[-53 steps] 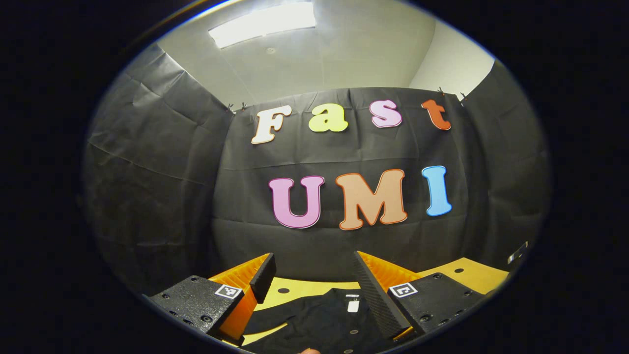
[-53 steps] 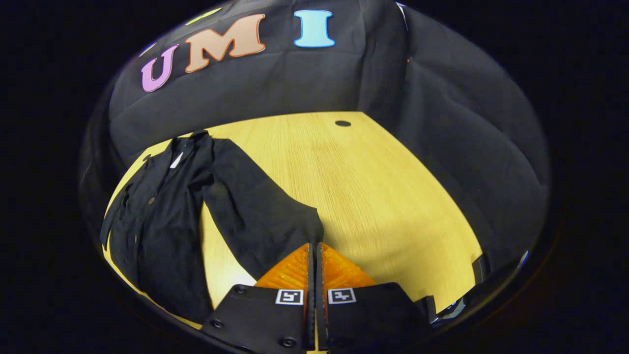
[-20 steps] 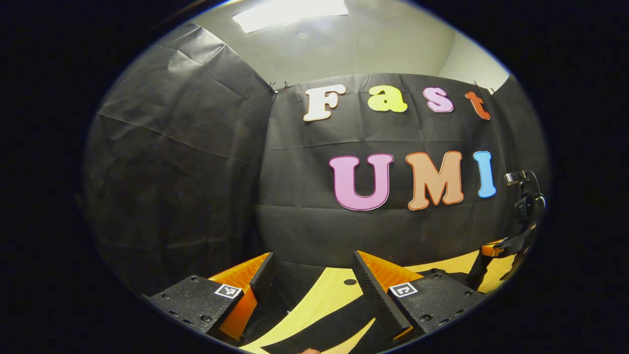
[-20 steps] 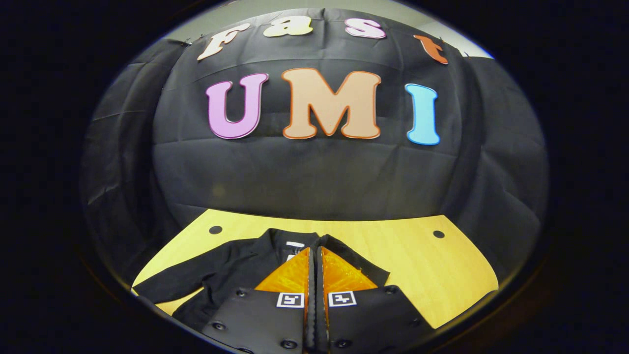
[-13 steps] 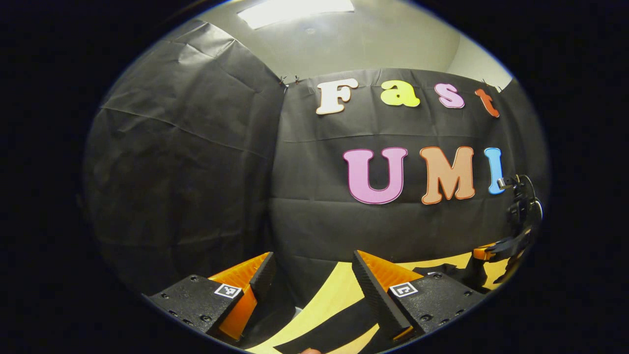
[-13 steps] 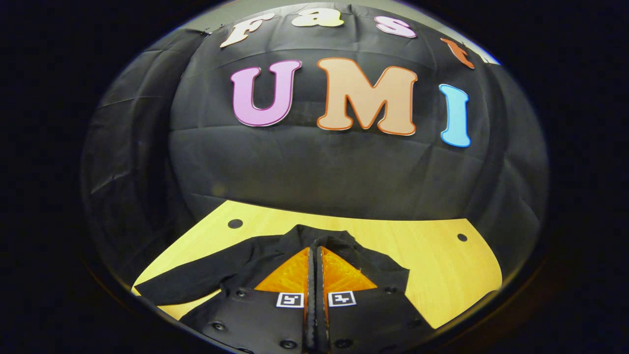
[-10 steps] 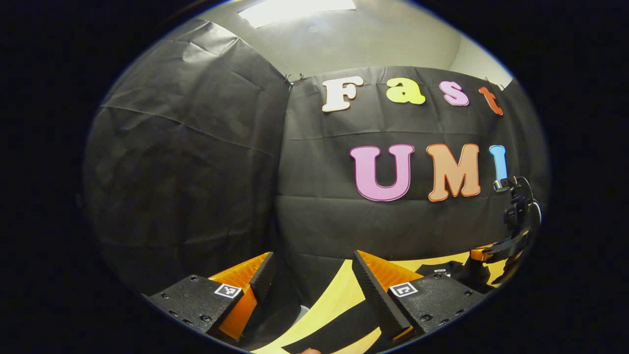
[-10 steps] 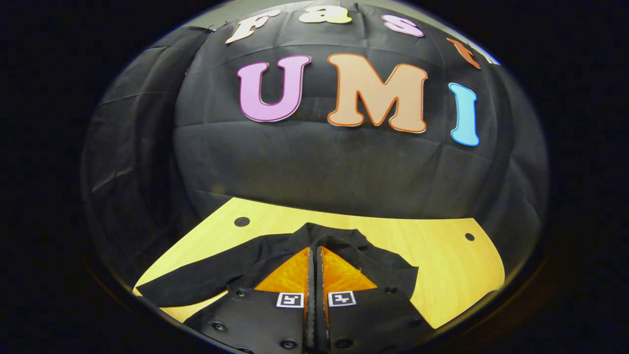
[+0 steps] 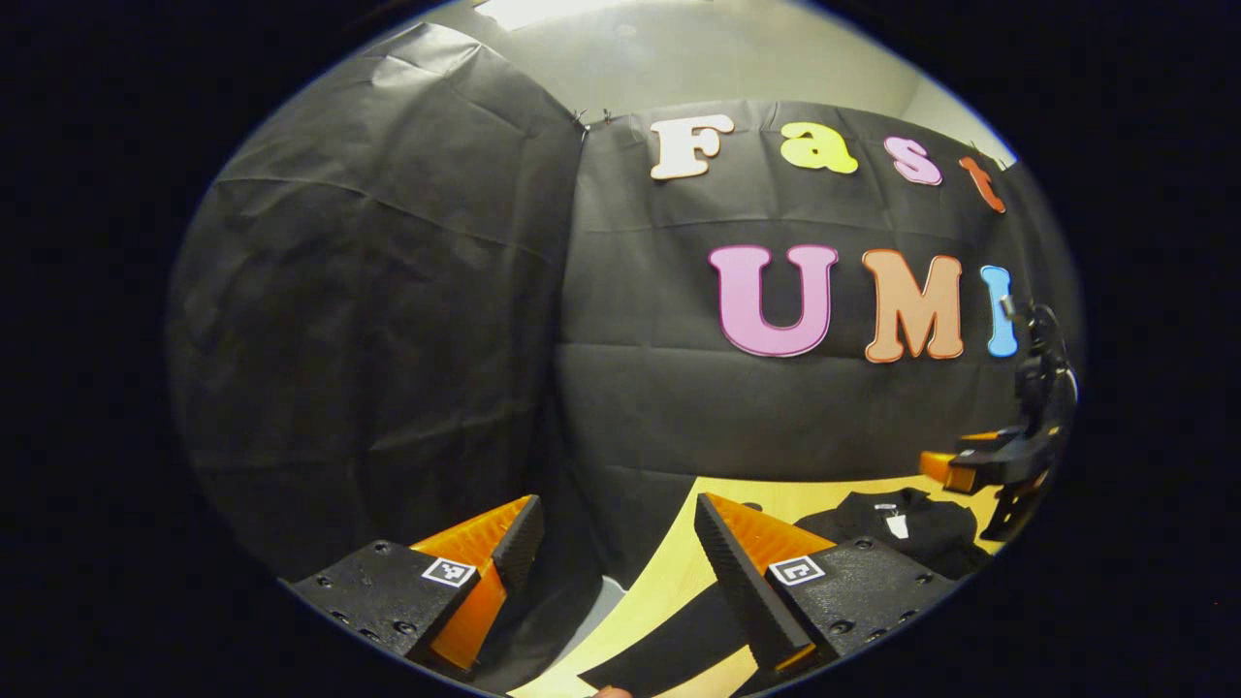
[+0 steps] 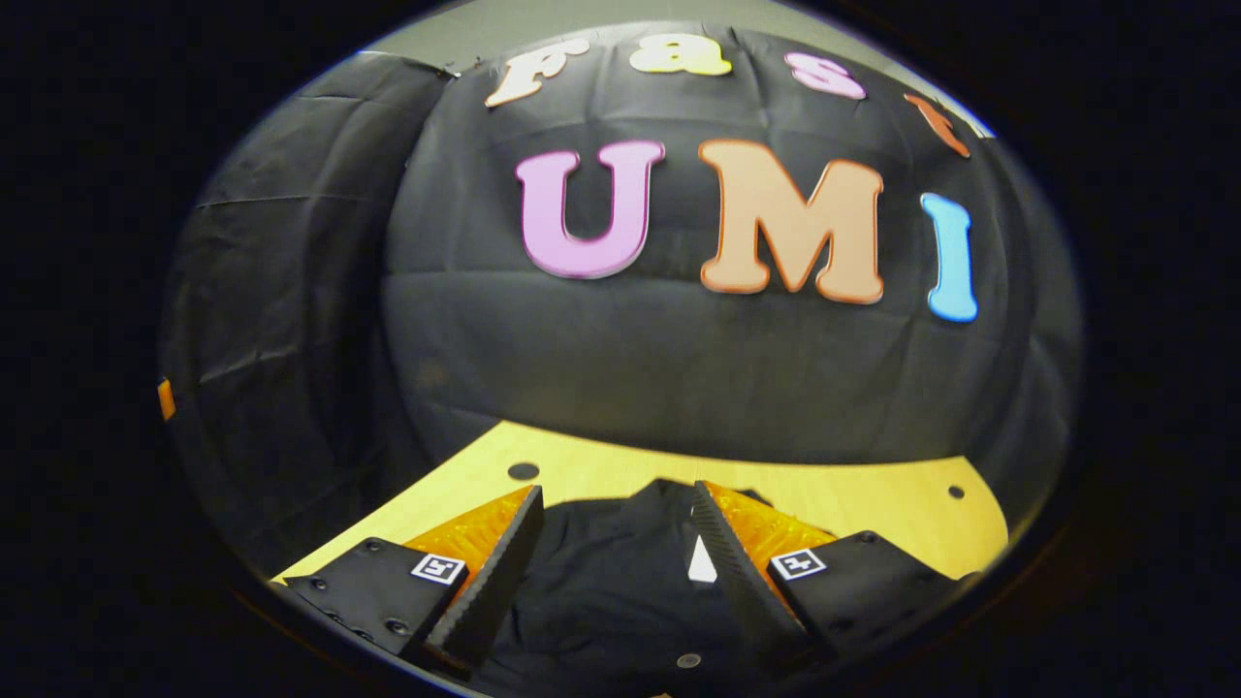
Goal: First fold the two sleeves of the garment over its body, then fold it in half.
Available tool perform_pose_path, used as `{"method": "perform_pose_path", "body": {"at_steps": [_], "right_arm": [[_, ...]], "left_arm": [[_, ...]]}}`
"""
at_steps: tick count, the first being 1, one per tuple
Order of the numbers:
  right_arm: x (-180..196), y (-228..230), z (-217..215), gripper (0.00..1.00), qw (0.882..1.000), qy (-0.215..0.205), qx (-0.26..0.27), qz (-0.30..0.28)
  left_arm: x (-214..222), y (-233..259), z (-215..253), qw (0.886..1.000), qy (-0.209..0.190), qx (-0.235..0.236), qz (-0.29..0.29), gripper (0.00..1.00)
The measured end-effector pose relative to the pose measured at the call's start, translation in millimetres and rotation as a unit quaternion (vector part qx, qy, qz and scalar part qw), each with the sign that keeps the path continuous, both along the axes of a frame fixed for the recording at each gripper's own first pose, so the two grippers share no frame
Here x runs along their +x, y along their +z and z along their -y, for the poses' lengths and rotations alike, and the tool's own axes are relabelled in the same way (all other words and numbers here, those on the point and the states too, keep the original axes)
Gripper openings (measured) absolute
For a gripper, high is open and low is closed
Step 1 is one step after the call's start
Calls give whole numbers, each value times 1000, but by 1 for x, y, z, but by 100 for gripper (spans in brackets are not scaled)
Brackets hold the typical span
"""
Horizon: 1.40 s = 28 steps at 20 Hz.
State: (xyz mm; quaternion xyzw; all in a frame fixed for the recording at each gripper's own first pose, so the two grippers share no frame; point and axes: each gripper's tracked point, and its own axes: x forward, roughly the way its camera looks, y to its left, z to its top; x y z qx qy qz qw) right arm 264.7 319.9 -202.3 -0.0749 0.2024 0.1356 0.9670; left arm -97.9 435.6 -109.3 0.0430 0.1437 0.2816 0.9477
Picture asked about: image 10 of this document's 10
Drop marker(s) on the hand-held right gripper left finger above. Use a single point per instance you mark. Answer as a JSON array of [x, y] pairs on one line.
[[494, 591]]

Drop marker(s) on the black backdrop cloth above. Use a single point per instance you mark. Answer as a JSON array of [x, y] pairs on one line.
[[630, 359]]

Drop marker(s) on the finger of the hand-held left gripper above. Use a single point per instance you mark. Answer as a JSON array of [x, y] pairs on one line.
[[167, 399]]

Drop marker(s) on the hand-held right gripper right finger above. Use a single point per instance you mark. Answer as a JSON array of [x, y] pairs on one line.
[[742, 582]]

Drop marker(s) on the black button shirt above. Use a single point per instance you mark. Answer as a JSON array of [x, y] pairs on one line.
[[601, 591]]

